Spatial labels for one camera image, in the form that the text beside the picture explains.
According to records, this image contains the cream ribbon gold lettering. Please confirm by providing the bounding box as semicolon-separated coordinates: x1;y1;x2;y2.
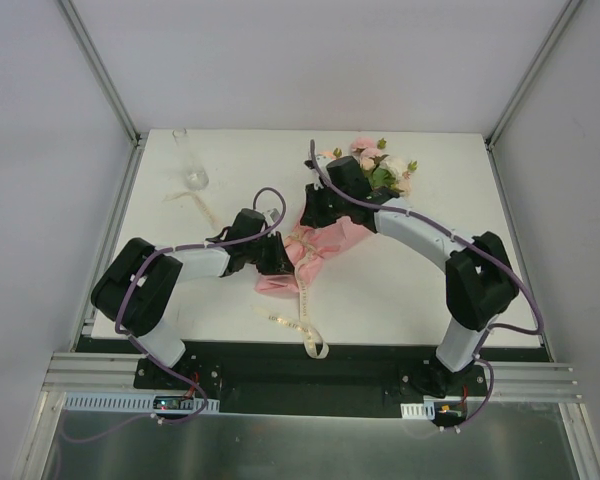
164;187;329;360

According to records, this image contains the pink wrapping paper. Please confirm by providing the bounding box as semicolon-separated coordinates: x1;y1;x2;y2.
255;217;371;297

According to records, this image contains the pink artificial flower bouquet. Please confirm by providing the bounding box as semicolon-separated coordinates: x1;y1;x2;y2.
314;136;418;198

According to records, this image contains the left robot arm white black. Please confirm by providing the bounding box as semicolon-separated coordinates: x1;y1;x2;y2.
91;208;295;389

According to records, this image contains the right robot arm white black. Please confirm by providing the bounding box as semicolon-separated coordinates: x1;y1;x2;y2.
300;156;519;395

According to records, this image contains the clear glass vase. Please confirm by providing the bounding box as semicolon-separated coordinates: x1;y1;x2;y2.
172;128;209;191

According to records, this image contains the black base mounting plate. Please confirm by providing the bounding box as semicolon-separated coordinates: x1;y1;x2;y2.
75;335;554;420

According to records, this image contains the shiny metal front panel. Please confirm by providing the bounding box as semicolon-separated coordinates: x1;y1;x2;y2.
44;403;578;479

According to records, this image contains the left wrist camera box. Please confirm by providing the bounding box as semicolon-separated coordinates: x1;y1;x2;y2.
262;208;282;226

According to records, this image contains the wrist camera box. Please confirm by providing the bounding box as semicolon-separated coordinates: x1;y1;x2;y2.
304;154;333;190
262;208;282;226

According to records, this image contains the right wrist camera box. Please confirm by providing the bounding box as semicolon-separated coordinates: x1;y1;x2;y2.
304;154;333;190

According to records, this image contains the right white cable duct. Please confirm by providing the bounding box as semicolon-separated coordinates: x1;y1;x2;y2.
402;397;467;420

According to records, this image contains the white cable duct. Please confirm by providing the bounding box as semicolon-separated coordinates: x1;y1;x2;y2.
64;392;220;415
402;397;467;420

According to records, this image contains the front aluminium rail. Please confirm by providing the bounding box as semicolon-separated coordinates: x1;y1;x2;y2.
43;352;584;403

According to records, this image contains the left white cable duct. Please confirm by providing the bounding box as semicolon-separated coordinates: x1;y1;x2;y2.
64;392;220;415

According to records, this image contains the left aluminium frame post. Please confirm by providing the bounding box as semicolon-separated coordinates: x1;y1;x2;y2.
55;0;142;147

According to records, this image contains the aluminium frame post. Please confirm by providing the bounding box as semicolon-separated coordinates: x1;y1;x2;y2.
485;0;585;152
55;0;142;147

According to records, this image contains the right aluminium frame post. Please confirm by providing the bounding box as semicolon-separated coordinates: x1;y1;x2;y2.
485;0;585;152

